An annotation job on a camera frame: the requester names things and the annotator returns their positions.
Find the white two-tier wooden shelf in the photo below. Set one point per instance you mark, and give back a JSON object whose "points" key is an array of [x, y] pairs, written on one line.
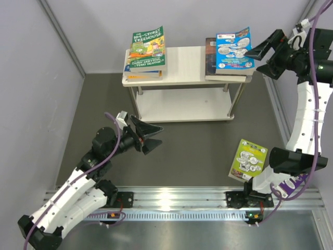
{"points": [[183, 94]]}

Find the dark tale of cities book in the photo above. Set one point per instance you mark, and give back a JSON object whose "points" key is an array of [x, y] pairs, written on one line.
{"points": [[210, 66]]}

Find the purple cartoon book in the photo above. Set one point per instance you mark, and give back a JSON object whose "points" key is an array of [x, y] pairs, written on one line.
{"points": [[289, 186]]}

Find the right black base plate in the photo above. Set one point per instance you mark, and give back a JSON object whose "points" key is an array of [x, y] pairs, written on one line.
{"points": [[240, 199]]}

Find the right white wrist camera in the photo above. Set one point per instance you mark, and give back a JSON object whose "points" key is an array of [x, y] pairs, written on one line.
{"points": [[296, 42]]}

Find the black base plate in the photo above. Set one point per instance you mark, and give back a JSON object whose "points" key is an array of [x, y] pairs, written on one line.
{"points": [[122, 200], [240, 199]]}

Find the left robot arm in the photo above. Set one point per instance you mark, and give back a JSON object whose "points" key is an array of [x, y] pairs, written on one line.
{"points": [[85, 191]]}

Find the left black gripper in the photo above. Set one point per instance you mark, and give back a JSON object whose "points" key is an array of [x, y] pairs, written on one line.
{"points": [[149, 144]]}

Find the green 104-storey treehouse book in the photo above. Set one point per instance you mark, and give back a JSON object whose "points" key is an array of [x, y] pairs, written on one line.
{"points": [[148, 51]]}

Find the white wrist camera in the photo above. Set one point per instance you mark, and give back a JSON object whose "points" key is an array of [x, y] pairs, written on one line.
{"points": [[296, 42], [121, 119]]}

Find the lime green cartoon book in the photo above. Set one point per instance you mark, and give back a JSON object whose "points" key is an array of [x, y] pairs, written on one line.
{"points": [[248, 161]]}

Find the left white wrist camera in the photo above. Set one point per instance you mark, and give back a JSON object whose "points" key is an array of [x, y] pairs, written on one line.
{"points": [[121, 119]]}

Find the aluminium mounting rail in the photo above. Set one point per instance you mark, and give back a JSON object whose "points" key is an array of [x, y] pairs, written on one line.
{"points": [[206, 198]]}

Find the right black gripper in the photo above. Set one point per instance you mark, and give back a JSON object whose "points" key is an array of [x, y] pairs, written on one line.
{"points": [[259, 52]]}

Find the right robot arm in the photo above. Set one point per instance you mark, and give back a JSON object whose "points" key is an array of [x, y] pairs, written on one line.
{"points": [[307, 55]]}

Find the slotted grey cable duct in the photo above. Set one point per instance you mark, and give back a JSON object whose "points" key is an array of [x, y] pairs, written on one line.
{"points": [[222, 215]]}

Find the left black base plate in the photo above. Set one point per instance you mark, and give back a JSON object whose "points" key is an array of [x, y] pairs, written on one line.
{"points": [[122, 200]]}

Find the blue 91-storey treehouse book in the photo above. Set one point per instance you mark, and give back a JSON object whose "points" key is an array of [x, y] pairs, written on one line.
{"points": [[127, 72]]}

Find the light blue storey treehouse book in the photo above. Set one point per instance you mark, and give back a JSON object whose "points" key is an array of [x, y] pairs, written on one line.
{"points": [[231, 51]]}

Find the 130-storey treehouse book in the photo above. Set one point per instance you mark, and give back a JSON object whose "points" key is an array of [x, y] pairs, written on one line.
{"points": [[157, 77]]}

